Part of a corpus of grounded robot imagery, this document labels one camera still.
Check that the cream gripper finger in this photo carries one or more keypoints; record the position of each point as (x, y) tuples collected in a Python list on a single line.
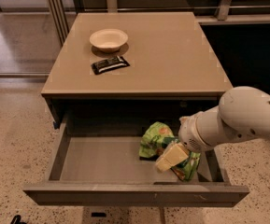
[(174, 154)]

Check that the grey drawer cabinet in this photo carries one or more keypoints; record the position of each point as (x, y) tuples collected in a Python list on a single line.
[(168, 53)]

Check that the black snack bar wrapper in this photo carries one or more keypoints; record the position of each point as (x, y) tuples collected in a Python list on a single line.
[(109, 64)]

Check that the green rice chip bag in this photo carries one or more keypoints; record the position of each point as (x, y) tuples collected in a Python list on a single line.
[(156, 139)]

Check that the white paper bowl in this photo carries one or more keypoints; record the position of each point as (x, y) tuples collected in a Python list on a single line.
[(108, 40)]

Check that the open grey top drawer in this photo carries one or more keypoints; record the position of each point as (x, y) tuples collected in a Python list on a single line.
[(95, 162)]

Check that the black object on floor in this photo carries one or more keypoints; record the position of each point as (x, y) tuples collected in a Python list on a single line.
[(17, 220)]

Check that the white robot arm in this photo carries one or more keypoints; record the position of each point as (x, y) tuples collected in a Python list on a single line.
[(243, 114)]

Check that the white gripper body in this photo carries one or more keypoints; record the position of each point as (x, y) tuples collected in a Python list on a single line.
[(190, 136)]

